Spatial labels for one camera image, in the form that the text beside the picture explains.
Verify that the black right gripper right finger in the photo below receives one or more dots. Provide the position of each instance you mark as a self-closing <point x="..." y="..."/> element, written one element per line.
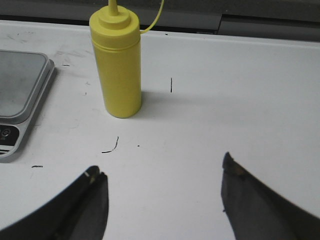
<point x="256" y="212"/>

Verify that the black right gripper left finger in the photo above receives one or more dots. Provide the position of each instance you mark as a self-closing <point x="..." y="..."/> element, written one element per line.
<point x="79" y="212"/>

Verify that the yellow squeeze bottle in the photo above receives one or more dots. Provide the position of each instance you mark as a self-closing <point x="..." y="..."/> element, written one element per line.
<point x="116" y="40"/>

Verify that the silver digital kitchen scale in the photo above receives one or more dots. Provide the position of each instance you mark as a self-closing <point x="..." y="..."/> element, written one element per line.
<point x="25" y="79"/>

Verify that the stainless steel back counter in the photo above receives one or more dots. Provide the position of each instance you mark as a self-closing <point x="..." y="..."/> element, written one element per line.
<point x="275" y="19"/>

